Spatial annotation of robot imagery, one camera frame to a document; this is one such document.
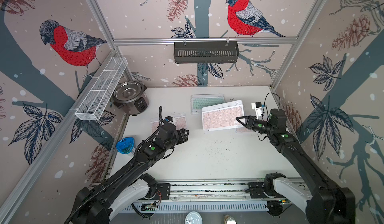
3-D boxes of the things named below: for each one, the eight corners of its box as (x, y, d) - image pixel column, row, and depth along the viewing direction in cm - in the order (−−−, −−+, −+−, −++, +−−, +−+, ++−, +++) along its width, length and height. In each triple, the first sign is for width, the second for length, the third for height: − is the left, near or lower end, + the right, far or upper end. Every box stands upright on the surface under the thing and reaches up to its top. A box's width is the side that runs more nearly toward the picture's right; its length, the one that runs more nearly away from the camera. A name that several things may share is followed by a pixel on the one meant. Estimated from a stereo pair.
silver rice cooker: (119, 117, 105) (107, 102, 92) (127, 97, 117) (118, 81, 104) (146, 117, 105) (139, 102, 92) (151, 97, 117) (145, 81, 104)
